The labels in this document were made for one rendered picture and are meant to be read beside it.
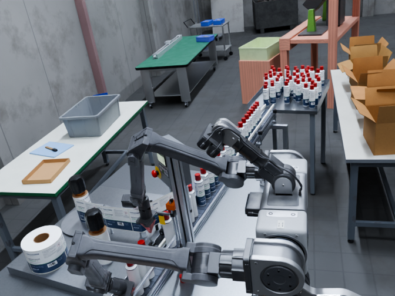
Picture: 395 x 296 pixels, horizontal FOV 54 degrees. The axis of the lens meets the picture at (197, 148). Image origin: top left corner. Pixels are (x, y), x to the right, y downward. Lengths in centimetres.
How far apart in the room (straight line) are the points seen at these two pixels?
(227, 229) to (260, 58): 410
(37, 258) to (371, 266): 228
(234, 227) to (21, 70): 362
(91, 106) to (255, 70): 272
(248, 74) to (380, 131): 347
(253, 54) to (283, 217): 503
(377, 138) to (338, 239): 94
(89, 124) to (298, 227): 293
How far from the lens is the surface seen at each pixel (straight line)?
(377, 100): 322
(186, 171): 171
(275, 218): 109
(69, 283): 206
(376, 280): 315
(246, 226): 220
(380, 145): 297
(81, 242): 115
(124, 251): 112
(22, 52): 520
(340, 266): 321
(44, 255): 211
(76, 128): 385
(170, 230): 199
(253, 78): 609
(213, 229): 220
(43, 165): 350
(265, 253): 102
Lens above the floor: 218
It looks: 26 degrees down
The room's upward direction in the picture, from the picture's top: 8 degrees counter-clockwise
